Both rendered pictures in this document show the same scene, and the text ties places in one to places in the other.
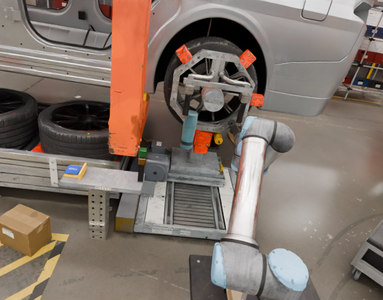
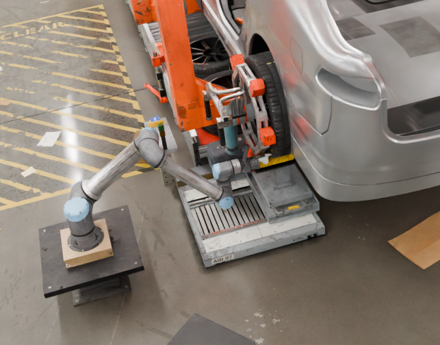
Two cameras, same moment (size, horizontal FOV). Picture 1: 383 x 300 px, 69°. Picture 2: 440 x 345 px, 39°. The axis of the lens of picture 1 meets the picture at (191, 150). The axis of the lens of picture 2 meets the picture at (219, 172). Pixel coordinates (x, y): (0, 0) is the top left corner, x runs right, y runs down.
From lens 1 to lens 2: 397 cm
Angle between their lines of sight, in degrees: 70
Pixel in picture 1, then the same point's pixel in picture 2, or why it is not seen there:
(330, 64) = (315, 133)
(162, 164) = (211, 155)
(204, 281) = (107, 215)
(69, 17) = not seen: outside the picture
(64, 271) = (131, 181)
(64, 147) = not seen: hidden behind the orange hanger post
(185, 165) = (259, 178)
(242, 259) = (75, 189)
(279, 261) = (74, 200)
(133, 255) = (157, 203)
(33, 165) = not seen: hidden behind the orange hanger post
